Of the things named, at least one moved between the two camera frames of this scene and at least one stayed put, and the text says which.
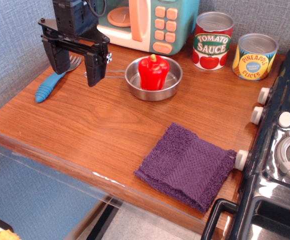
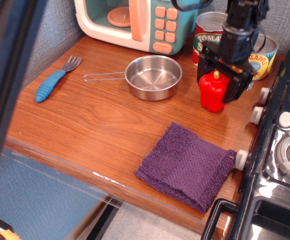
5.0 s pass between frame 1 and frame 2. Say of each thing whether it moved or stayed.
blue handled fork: stayed
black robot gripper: moved
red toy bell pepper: moved
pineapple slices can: stayed
